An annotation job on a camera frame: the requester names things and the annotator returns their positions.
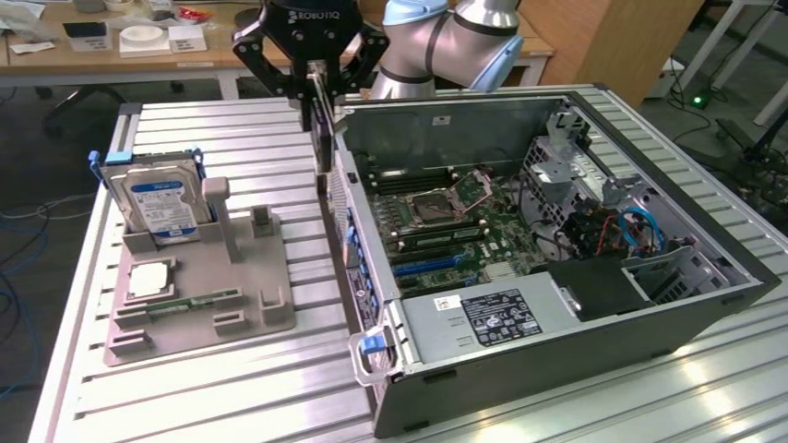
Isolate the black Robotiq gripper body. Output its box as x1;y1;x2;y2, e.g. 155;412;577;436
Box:
257;0;366;64

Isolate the Nvidia graphics card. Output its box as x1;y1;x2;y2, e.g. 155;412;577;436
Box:
306;59;342;175

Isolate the small white box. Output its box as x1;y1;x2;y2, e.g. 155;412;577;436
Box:
167;24;210;54

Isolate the red packet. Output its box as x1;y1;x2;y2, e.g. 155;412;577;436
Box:
177;5;214;26

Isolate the wooden desk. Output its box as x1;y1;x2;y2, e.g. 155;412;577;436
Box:
0;0;555;90

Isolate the white box with round dish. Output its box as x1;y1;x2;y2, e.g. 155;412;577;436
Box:
118;24;174;60

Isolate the white box with black lid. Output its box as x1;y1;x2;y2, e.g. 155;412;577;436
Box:
62;21;117;53

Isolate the black office chair base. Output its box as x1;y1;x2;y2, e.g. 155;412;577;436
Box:
35;81;187;138

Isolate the silver socket cover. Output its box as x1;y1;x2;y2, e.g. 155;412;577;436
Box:
453;167;495;208

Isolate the CPU socket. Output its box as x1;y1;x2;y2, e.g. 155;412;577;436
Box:
409;187;462;228

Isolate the hard disk in blue caddy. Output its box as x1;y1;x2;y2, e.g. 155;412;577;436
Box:
86;149;210;246

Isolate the RAM stick with black label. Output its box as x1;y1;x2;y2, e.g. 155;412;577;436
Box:
398;222;487;246

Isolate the wooden cabinet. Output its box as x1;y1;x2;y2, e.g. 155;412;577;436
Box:
535;0;707;108

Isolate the long black expansion slot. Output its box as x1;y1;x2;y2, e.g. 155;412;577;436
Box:
391;246;453;265

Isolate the blue expansion slot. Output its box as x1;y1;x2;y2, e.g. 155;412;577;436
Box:
394;251;471;279

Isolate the grey plastic parts rack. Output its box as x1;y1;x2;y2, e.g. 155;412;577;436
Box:
102;174;302;368

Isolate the green Dell motherboard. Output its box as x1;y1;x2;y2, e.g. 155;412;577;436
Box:
366;164;555;299

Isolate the silver CPU chip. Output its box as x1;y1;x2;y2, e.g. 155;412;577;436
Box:
126;264;175;299

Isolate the green RAM stick bare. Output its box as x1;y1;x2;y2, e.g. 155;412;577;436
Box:
143;292;241;316

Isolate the grey power supply unit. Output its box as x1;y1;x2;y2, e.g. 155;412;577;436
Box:
398;271;586;365

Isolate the black floor stand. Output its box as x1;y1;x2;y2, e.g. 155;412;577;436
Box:
713;116;788;179

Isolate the black open PC case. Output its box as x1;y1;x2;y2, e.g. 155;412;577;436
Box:
314;90;783;439

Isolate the blue data wire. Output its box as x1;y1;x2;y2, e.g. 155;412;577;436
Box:
618;209;669;254

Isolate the white table frame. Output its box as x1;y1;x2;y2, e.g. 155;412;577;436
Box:
673;0;788;126

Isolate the blue floor cable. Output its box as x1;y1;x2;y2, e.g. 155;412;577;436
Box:
0;214;53;399

